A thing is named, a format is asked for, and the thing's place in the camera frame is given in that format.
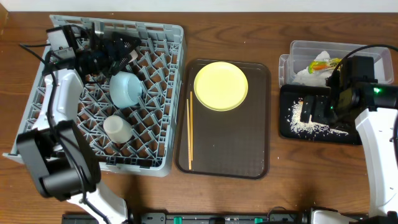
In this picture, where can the clear plastic waste bin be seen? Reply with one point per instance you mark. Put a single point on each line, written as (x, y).
(303, 52)

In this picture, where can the right wooden chopstick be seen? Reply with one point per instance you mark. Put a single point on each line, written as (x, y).
(191, 123)

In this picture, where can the spilled rice pile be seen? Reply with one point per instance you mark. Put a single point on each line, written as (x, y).
(310, 128)

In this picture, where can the left wooden chopstick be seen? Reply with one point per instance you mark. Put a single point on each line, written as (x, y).
(188, 137)

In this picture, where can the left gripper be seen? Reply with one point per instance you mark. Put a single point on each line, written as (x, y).
(109, 49)

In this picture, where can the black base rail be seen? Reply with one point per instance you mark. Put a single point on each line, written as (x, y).
(276, 215)

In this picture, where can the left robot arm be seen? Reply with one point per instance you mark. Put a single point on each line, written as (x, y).
(60, 160)

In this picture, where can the wooden chopstick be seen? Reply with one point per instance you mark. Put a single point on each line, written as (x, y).
(191, 123)
(188, 137)

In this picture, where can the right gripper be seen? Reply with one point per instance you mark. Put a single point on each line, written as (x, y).
(319, 102)

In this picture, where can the grey dishwasher rack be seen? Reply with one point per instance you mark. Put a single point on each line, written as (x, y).
(160, 68)

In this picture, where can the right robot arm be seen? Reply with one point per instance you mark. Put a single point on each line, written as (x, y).
(357, 102)

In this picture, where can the white cup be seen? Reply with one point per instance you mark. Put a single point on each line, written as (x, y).
(117, 129)

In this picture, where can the white napkin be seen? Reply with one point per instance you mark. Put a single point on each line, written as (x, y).
(317, 78)

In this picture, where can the green snack wrapper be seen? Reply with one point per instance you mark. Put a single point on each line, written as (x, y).
(322, 65)

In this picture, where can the light blue bowl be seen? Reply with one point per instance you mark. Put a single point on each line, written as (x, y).
(125, 89)

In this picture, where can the yellow plate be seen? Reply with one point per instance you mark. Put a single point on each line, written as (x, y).
(221, 86)

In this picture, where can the black waste tray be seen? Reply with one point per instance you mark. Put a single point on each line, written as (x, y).
(291, 93)

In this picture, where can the white bowl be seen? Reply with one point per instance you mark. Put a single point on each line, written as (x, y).
(133, 55)

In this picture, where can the brown serving tray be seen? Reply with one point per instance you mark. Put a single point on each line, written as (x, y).
(232, 143)

